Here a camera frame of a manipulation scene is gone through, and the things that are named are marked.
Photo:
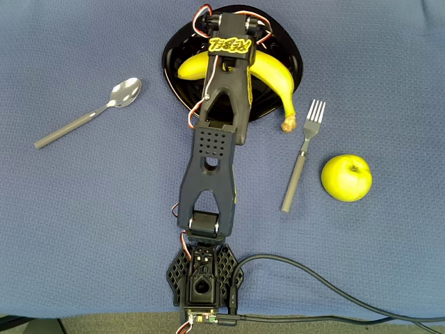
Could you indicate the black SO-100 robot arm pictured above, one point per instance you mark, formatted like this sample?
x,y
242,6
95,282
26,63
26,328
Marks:
x,y
212,146

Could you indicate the black tripod legs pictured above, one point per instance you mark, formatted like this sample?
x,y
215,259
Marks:
x,y
10,326

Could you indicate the glossy black bowl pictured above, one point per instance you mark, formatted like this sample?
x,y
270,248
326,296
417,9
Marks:
x,y
180,94

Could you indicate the blue-grey woven table cloth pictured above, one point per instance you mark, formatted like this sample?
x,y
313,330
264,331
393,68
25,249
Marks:
x,y
87,208

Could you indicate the green apple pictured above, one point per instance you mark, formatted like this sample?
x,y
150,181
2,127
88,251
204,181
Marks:
x,y
346,179

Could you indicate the yellow banana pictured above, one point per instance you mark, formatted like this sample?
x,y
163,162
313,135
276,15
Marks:
x,y
274,74

